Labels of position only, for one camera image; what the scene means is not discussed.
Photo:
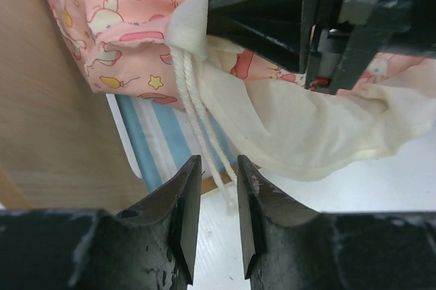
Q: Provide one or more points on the wooden striped pet bed frame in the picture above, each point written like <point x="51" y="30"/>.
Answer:
<point x="59" y="61"/>

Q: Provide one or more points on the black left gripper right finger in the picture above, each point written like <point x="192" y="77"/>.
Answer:
<point x="287" y="245"/>

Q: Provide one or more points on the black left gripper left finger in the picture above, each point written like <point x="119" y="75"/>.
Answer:
<point x="149" y="245"/>

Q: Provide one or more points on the pink unicorn print mattress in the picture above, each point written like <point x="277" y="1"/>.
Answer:
<point x="267" y="114"/>

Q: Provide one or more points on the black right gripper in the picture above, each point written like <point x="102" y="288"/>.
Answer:
<point x="332" y="41"/>

